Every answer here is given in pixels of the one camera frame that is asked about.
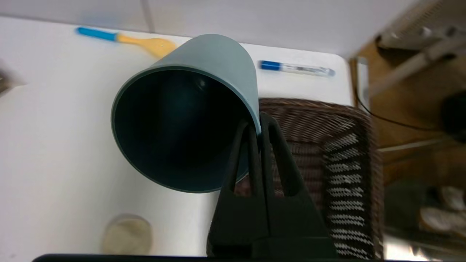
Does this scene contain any black cable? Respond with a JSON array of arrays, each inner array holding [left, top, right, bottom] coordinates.
[[355, 87, 442, 132]]

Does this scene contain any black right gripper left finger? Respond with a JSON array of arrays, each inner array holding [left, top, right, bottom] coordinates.
[[207, 122, 270, 258]]

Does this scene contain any beige round lid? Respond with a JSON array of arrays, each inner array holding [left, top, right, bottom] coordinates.
[[102, 214, 153, 255]]

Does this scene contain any blue capped marker pen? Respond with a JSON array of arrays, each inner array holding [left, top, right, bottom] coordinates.
[[258, 60, 336, 78]]

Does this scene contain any blue handled wooden spatula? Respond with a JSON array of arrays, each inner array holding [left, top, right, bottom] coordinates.
[[76, 27, 179, 59]]

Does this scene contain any brown woven basket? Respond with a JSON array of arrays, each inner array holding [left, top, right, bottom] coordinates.
[[233, 98, 385, 260]]

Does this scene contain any grey metal frame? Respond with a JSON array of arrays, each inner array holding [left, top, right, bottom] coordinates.
[[369, 25, 466, 96]]

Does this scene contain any teal plastic cup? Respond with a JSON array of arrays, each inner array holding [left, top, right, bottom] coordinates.
[[111, 34, 262, 194]]

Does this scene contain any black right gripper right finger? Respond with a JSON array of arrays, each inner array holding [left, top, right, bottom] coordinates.
[[259, 112, 338, 258]]

